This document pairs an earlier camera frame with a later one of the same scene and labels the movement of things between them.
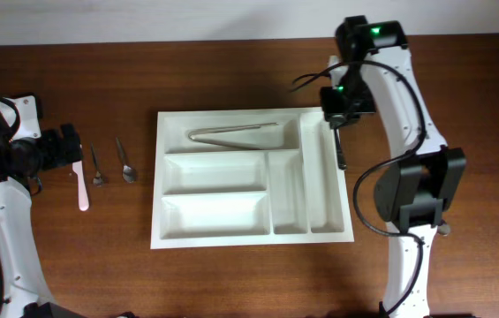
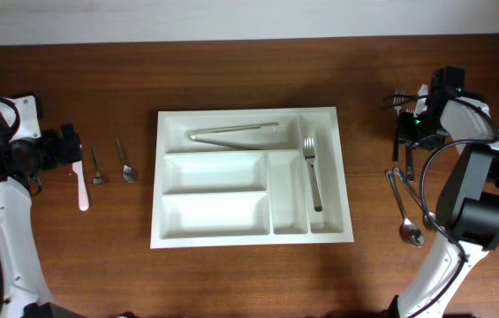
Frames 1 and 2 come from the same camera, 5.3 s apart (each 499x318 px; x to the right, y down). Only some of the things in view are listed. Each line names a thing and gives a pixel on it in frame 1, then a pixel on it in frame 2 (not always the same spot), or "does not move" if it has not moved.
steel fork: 341,159 → 309,155
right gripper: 336,115 → 404,134
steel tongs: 192,133 does not move
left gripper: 62,154 does not move
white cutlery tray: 248,177 does not move
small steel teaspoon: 129,173 does not move
